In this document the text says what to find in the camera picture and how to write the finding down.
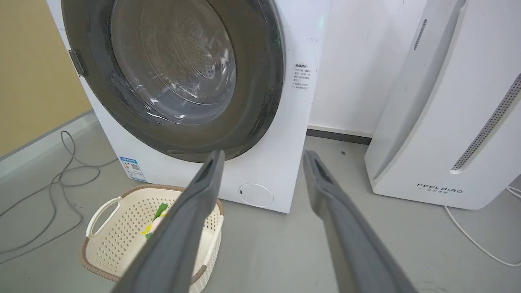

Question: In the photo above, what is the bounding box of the blue energy label sticker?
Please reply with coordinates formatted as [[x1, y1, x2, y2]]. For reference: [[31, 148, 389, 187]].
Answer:
[[119, 156, 147, 182]]

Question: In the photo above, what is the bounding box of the green yellow cloth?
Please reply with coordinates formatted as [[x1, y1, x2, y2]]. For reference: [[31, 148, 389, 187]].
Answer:
[[141, 203, 169, 241]]

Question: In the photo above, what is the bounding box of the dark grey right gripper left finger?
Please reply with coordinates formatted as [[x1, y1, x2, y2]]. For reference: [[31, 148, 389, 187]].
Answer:
[[112, 150, 225, 293]]

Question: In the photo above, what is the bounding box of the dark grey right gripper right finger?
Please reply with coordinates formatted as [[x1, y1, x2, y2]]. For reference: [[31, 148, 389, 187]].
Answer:
[[302, 150, 416, 293]]

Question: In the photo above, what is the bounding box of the dark round washing machine door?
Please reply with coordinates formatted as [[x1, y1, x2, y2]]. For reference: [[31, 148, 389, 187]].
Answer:
[[61, 0, 285, 163]]

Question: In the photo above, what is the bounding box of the white air purifier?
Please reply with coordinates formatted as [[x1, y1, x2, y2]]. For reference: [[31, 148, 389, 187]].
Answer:
[[364, 0, 521, 210]]

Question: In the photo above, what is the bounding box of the white front-load washing machine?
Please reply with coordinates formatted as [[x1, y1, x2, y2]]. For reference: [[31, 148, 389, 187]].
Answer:
[[46, 0, 332, 214]]

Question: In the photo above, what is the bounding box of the cream perforated laundry basket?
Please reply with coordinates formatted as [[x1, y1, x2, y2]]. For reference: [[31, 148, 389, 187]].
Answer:
[[79, 184, 225, 293]]

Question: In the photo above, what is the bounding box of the grey floor cable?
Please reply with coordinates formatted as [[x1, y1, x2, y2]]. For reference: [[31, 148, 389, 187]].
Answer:
[[0, 130, 118, 264]]

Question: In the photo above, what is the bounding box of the white power cable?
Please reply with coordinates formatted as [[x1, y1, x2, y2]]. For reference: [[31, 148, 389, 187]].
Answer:
[[444, 186, 521, 267]]

